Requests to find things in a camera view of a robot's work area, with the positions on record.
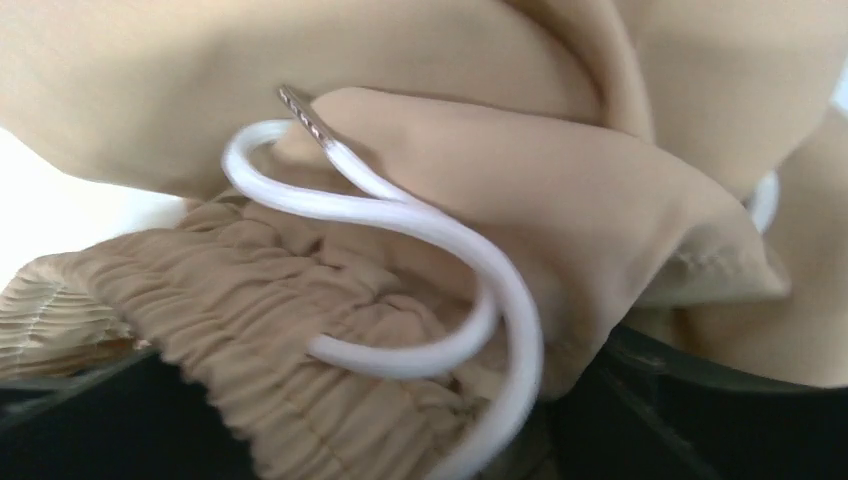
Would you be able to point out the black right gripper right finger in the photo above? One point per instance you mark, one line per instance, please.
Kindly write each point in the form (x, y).
(644, 410)

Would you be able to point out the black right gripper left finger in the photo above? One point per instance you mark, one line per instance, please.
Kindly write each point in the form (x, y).
(134, 419)

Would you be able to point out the beige shorts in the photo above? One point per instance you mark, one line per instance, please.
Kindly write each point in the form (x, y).
(411, 226)

